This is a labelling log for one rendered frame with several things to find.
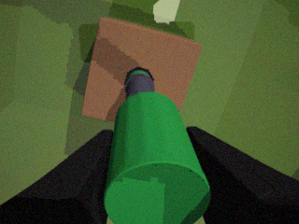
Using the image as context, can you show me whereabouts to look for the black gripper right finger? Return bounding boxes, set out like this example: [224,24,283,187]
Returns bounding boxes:
[186,126,299,224]

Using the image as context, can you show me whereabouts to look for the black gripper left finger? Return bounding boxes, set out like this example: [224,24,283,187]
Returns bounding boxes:
[0,130,113,224]

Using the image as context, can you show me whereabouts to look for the brown square block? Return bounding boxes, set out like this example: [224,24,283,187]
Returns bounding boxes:
[81,16,202,122]

